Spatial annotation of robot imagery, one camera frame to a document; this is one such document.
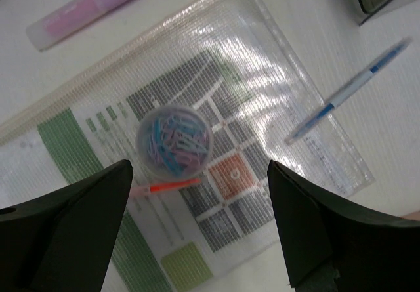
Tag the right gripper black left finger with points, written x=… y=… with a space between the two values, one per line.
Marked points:
x=63 y=241

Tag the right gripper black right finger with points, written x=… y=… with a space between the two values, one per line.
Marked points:
x=332 y=244

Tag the clear paper clip tub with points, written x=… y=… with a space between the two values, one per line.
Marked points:
x=174 y=142

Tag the purple highlighter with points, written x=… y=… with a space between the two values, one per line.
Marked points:
x=68 y=19

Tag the orange red pen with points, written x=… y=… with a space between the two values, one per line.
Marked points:
x=146 y=190

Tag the clear mesh zipper pouch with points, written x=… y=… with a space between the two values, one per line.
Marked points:
x=228 y=61

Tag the blue white pen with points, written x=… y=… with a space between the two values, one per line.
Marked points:
x=347 y=90

